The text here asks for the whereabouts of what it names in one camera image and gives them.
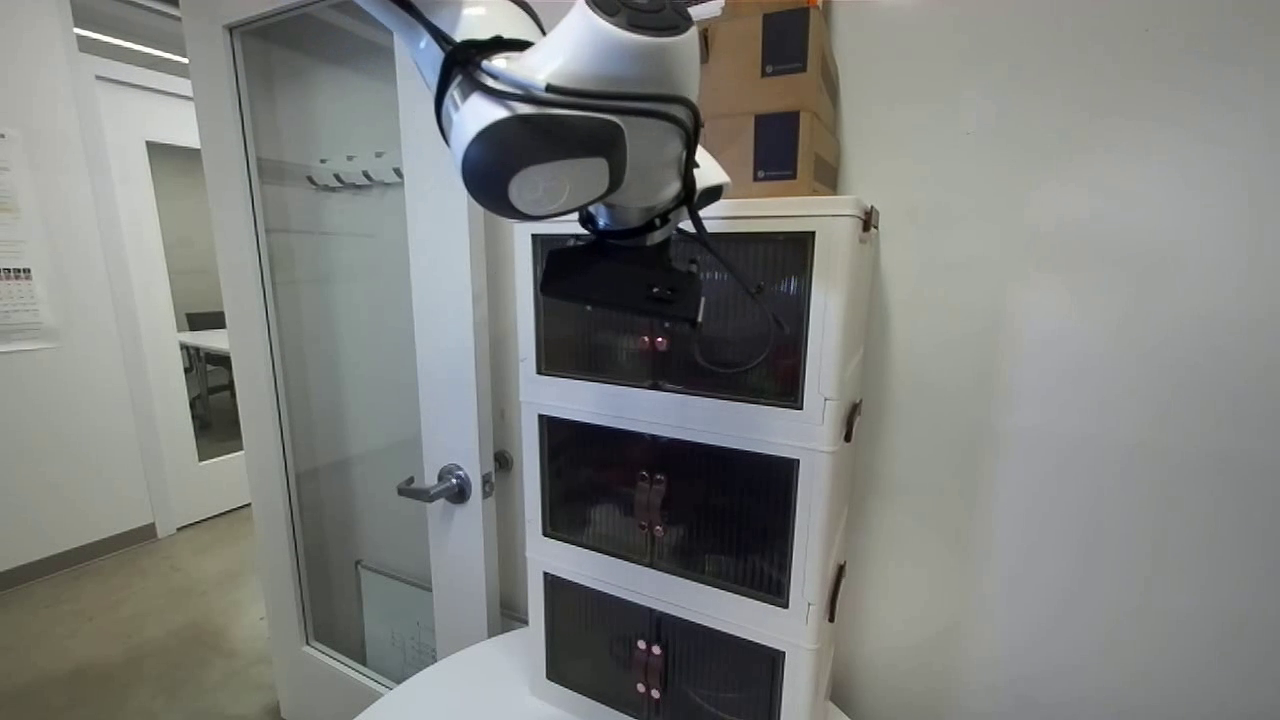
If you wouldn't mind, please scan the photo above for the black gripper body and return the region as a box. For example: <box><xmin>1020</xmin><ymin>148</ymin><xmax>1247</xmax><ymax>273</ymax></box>
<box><xmin>534</xmin><ymin>234</ymin><xmax>707</xmax><ymax>329</ymax></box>

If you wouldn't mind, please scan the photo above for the white stacked storage cabinet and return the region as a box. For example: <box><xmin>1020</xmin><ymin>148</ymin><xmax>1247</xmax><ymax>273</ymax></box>
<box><xmin>513</xmin><ymin>191</ymin><xmax>883</xmax><ymax>720</ymax></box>

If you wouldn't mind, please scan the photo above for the white glass panel door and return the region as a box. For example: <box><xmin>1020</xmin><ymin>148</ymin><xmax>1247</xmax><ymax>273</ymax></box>
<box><xmin>174</xmin><ymin>0</ymin><xmax>503</xmax><ymax>720</ymax></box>

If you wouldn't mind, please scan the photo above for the white coat hook rack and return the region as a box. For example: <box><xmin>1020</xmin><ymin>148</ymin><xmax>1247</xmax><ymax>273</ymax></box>
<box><xmin>299</xmin><ymin>153</ymin><xmax>408</xmax><ymax>195</ymax></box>

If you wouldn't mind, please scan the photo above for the white door with window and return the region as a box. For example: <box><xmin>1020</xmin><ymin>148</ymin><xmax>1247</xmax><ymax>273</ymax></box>
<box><xmin>93</xmin><ymin>75</ymin><xmax>257</xmax><ymax>534</ymax></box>

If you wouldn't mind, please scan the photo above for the silver lever door handle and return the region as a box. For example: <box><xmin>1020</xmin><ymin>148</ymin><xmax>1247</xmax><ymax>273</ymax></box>
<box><xmin>390</xmin><ymin>460</ymin><xmax>477</xmax><ymax>512</ymax></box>

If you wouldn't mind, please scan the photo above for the white wall poster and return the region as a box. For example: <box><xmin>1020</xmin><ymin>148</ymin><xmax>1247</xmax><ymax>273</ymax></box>
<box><xmin>0</xmin><ymin>127</ymin><xmax>63</xmax><ymax>357</ymax></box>

